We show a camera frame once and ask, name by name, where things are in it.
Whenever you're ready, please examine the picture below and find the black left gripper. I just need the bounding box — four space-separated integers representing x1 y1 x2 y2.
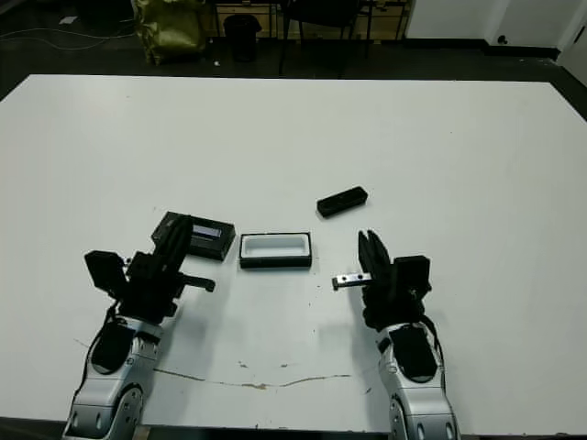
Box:
114 214 216 325

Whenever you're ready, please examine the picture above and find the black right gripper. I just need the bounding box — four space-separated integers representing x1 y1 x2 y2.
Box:
332 228 433 329

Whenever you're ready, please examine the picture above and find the black box lid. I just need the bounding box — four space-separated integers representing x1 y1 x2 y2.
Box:
150 211 237 263

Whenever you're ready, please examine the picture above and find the small black phone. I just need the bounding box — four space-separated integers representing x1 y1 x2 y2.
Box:
316 184 371 219

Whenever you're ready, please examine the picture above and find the black box white insert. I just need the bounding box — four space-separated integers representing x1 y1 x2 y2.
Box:
238 230 315 271

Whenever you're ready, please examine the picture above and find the yellow-green sack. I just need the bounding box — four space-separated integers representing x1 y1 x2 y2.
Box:
131 0 208 66

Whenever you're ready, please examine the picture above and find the black waste bin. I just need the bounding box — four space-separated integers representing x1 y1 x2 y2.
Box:
223 13 263 63

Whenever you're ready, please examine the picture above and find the black office chair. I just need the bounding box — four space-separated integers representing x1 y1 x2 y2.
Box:
278 0 373 77

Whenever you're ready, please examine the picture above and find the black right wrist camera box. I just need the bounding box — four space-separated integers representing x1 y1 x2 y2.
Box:
393 255 433 295

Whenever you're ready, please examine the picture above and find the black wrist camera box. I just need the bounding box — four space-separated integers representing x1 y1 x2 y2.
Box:
393 255 433 295
83 250 127 295

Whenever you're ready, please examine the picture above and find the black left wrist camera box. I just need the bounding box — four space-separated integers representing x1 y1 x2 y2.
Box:
83 250 127 295

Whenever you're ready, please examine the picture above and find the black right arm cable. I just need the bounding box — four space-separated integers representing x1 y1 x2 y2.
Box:
420 314 447 370

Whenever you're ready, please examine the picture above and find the thin white floor cable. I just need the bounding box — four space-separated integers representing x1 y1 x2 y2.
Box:
0 26 138 52

